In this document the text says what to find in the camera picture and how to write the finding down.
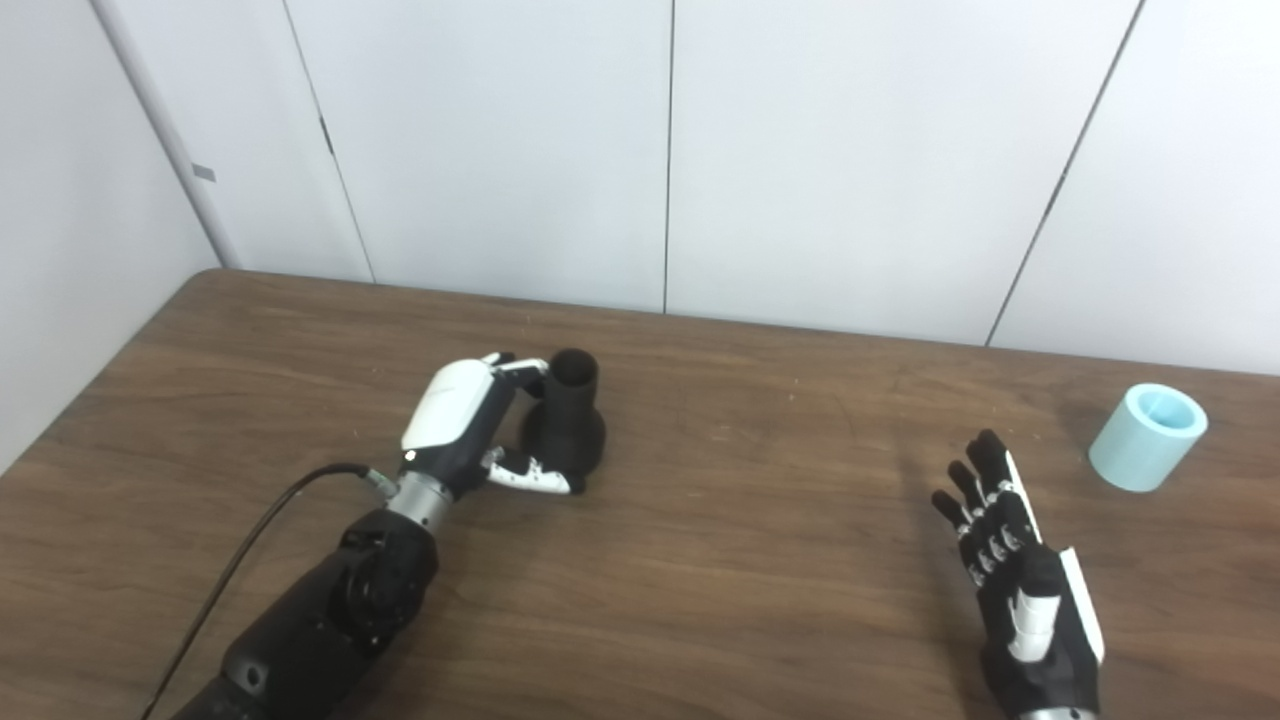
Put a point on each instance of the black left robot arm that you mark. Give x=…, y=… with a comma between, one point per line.
x=330, y=610

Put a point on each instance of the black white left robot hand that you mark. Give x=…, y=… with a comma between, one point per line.
x=450, y=420

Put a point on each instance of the black flared nozzle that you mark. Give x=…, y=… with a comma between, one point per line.
x=565, y=430

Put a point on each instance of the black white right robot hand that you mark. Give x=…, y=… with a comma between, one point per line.
x=1040, y=640

